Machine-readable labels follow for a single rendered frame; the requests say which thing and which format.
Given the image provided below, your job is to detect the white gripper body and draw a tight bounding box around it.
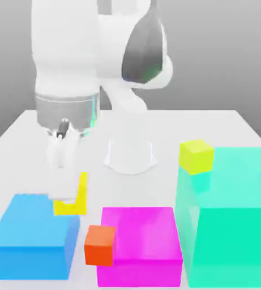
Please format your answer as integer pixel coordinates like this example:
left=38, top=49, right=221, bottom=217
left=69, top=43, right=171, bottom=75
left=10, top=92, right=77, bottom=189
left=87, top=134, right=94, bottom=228
left=45, top=129, right=83, bottom=173

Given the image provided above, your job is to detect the small yellow cube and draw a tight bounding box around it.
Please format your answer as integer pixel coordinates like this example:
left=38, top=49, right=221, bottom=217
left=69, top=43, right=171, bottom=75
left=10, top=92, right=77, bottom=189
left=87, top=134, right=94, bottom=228
left=53, top=172, right=88, bottom=216

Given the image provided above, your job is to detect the small orange cube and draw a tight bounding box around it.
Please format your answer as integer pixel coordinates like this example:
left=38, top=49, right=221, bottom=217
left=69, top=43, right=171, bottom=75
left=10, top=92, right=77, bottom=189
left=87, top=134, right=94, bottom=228
left=84, top=224, right=117, bottom=267

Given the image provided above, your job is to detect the small lime cube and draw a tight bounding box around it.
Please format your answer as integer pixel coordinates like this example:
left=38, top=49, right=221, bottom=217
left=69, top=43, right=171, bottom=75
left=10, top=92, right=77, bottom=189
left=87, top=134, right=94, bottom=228
left=179, top=139, right=215, bottom=176

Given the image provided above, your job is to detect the large blue box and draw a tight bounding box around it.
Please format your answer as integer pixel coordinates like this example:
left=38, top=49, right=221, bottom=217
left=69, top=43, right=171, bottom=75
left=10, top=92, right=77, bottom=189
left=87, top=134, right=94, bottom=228
left=0, top=193, right=82, bottom=281

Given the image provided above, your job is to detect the large magenta box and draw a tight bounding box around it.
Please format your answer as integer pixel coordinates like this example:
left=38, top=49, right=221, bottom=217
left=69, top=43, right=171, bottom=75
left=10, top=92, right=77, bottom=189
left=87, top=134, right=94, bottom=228
left=96, top=206, right=183, bottom=288

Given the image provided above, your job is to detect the large turquoise box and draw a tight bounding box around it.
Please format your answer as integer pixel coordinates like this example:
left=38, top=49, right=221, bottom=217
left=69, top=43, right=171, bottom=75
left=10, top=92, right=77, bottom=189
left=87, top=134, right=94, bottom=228
left=174, top=146, right=261, bottom=289

